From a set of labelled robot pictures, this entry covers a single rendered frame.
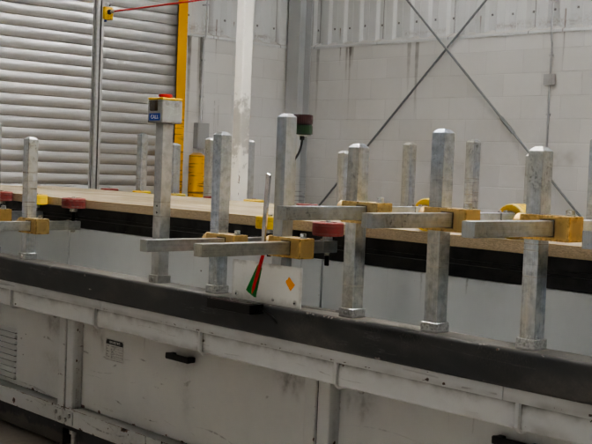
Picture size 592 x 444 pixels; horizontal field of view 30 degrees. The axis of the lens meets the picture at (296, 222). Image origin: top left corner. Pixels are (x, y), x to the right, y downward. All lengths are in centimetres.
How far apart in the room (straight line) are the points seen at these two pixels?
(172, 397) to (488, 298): 132
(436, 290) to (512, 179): 874
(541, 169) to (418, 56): 978
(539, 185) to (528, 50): 890
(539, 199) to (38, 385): 248
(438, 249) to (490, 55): 904
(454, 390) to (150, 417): 147
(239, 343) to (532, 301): 95
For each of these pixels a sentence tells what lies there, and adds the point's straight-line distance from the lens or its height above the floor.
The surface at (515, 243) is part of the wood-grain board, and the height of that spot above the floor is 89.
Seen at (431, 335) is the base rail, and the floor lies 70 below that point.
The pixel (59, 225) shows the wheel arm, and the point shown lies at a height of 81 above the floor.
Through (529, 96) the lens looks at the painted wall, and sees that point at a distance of 1105.
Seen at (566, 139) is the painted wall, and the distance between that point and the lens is 1077.
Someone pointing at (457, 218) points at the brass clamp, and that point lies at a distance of 234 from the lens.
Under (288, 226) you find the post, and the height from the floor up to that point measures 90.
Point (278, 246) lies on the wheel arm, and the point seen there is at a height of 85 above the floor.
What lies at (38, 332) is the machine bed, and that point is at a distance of 421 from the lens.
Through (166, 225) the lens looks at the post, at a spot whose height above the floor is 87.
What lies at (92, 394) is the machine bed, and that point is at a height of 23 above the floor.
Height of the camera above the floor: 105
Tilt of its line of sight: 3 degrees down
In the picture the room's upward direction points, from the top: 2 degrees clockwise
